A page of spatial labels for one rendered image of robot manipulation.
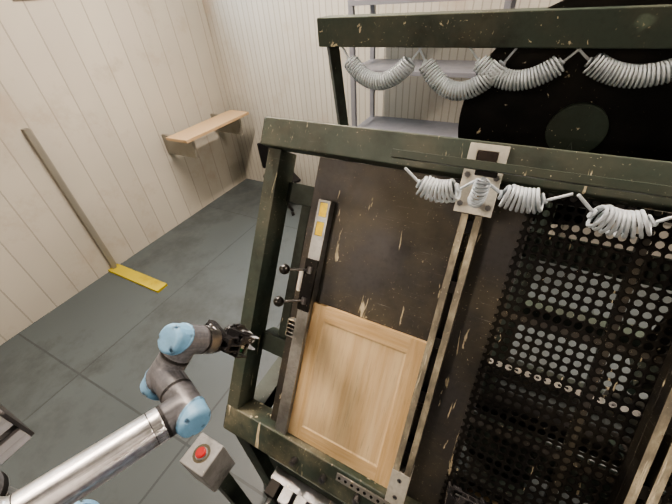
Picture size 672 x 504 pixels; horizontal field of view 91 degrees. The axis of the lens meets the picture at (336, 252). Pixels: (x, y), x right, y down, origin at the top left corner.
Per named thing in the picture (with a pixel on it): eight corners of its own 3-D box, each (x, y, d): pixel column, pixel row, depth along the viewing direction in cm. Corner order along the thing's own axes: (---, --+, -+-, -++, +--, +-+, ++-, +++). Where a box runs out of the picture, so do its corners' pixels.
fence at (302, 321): (280, 424, 139) (274, 429, 135) (323, 199, 123) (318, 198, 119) (290, 429, 137) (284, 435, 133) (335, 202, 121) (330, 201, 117)
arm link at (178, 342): (148, 345, 80) (167, 315, 80) (183, 345, 90) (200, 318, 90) (166, 365, 77) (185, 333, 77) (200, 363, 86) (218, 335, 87)
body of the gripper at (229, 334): (247, 358, 100) (220, 359, 89) (227, 348, 104) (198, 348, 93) (256, 334, 101) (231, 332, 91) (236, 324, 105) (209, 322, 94)
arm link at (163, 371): (148, 413, 76) (174, 372, 76) (132, 381, 82) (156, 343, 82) (178, 411, 82) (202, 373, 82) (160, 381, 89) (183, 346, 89)
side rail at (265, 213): (243, 392, 154) (226, 403, 144) (284, 152, 135) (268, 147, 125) (253, 398, 152) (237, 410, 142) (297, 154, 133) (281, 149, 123)
